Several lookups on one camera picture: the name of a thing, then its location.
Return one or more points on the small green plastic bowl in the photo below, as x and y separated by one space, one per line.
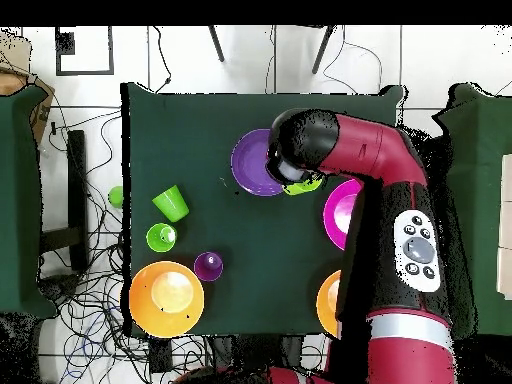
116 197

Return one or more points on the dark green table cloth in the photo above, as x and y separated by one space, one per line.
180 120

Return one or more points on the black square floor frame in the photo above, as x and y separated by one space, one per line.
84 72

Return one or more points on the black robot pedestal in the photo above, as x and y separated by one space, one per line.
256 352

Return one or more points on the large pink plastic bowl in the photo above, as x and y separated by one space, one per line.
336 216

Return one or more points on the purple plastic cup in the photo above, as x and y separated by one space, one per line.
208 268

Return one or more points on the black stand bar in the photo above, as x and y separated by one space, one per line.
78 180

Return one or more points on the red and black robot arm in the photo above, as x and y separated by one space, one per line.
368 148

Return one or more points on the green plastic cup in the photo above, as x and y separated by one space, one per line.
172 204
156 240
300 188

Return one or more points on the black tripod leg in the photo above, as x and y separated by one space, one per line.
323 50
216 44

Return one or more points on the purple plastic bowl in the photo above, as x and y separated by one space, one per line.
250 164

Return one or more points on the green side table cloth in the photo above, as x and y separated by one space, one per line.
20 200
488 180

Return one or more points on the large orange plastic bowl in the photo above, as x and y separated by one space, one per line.
326 304
168 322

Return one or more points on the black floor power box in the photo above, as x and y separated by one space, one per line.
160 356

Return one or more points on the brown cardboard box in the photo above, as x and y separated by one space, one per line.
42 116

